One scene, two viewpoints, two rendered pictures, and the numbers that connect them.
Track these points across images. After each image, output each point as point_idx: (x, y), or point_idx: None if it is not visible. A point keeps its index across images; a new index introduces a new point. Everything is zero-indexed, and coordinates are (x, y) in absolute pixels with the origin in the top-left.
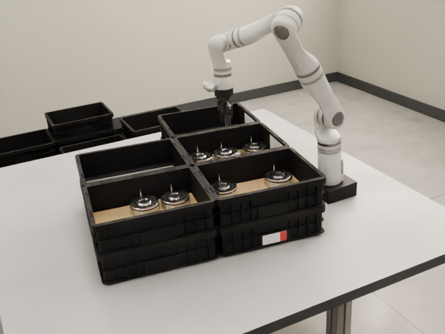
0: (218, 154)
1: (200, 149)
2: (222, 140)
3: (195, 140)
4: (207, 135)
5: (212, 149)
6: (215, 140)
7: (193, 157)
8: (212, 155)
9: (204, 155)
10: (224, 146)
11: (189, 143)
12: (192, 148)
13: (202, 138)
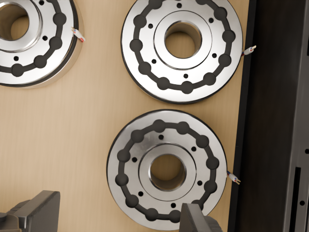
0: (148, 123)
1: (260, 76)
2: (260, 197)
3: (286, 42)
4: (285, 118)
5: (251, 136)
6: (264, 160)
7: (183, 1)
8: (156, 94)
9: (164, 54)
10: (222, 191)
11: (283, 7)
12: (271, 28)
13: (282, 83)
